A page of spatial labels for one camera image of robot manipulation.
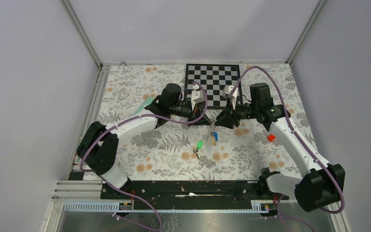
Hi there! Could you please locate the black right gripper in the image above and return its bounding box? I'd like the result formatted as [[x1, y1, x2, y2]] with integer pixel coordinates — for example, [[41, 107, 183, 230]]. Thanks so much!
[[214, 98, 259, 130]]

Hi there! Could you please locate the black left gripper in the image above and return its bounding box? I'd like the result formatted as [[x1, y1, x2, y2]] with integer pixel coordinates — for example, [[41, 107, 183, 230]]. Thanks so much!
[[170, 101, 211, 127]]

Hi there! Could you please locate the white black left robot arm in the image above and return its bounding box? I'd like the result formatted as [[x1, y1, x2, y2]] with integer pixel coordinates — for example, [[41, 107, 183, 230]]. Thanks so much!
[[76, 81, 210, 199]]

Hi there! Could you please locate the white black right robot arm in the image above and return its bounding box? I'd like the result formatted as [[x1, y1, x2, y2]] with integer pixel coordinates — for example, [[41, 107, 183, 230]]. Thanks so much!
[[215, 83, 345, 212]]

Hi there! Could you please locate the green tag key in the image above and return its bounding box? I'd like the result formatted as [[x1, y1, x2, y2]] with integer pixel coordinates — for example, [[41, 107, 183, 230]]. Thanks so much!
[[193, 140, 203, 159]]

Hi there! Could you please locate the floral table mat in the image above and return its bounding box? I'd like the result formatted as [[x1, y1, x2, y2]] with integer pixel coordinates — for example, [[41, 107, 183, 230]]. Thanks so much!
[[98, 65, 300, 180]]

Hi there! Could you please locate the black white chessboard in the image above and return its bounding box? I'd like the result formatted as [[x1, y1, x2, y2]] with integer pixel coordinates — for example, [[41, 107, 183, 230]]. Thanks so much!
[[183, 63, 240, 109]]

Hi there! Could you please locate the red curved block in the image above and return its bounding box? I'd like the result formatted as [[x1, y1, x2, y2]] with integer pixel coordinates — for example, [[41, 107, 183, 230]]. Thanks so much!
[[267, 134, 276, 142]]

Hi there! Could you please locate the mint green cylinder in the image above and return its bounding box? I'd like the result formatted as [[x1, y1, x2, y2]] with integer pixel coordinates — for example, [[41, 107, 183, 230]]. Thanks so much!
[[134, 97, 154, 115]]

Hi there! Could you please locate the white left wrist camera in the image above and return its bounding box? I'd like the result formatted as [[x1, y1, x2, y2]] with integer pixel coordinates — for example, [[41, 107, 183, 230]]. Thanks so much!
[[191, 89, 205, 104]]

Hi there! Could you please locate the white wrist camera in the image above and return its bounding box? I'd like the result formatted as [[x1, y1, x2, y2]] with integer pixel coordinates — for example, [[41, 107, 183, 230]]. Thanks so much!
[[222, 85, 239, 110], [191, 89, 205, 104]]

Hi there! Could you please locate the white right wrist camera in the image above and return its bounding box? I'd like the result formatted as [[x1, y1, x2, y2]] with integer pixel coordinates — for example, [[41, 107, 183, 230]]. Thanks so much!
[[222, 85, 239, 110]]

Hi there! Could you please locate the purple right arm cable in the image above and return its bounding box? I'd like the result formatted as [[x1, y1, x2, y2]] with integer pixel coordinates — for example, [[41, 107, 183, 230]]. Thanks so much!
[[228, 66, 346, 232]]

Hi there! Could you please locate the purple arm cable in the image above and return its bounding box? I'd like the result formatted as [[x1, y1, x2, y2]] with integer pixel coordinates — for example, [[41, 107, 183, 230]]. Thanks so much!
[[79, 80, 209, 232], [228, 66, 346, 232]]

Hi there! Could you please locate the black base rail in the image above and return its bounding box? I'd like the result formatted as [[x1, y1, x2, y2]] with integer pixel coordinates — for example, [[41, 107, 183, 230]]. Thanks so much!
[[100, 180, 280, 213]]

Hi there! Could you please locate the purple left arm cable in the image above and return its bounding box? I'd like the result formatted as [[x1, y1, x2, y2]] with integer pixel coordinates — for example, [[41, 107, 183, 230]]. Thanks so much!
[[79, 80, 209, 232]]

